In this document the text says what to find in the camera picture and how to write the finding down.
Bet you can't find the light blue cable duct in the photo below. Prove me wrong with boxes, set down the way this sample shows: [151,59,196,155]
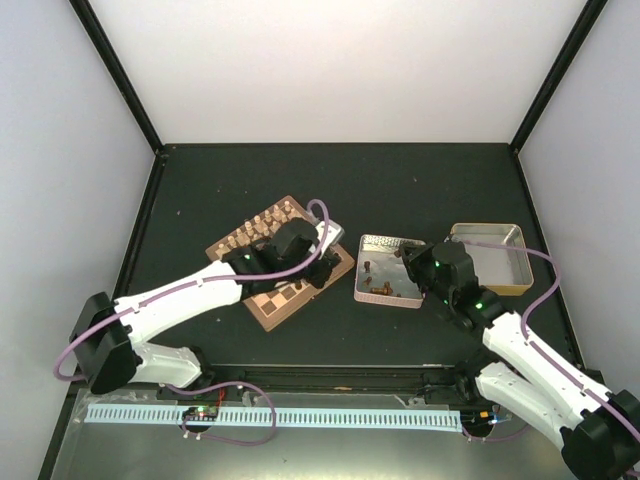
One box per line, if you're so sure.
[84,404,462,433]

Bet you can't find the gold metal tin lid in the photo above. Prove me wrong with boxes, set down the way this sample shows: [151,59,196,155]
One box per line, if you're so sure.
[450,223,534,296]

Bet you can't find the pink metal tin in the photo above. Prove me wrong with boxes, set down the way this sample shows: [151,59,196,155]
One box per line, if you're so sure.
[354,234,425,309]

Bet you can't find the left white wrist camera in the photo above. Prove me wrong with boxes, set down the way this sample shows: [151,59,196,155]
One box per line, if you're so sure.
[309,216,344,257]

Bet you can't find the white chess pieces group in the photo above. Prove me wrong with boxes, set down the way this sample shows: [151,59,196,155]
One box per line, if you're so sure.
[205,198,302,261]

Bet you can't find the black frame post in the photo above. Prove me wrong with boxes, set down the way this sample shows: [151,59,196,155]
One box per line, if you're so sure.
[69,0,164,154]
[510,0,608,154]

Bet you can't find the black frame post left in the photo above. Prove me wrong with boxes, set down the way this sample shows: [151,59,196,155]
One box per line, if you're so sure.
[69,0,164,154]

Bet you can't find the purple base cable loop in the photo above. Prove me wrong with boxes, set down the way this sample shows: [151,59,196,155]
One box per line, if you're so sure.
[164,380,279,447]

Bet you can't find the black frame post right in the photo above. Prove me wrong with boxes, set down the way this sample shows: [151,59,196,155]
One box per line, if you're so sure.
[510,0,608,154]

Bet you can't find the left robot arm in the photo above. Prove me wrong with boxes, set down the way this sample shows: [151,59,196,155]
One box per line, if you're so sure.
[58,218,344,399]

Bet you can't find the wooden chess board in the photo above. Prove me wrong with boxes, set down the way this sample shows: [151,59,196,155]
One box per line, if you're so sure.
[205,195,357,333]

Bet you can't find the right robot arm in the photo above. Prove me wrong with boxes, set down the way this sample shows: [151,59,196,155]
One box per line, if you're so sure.
[399,240,639,479]

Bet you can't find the pile of dark chess pieces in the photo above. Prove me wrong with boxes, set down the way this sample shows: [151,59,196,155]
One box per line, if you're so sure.
[361,260,402,297]

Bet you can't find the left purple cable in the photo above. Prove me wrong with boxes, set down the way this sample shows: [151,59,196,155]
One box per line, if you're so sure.
[52,198,331,384]

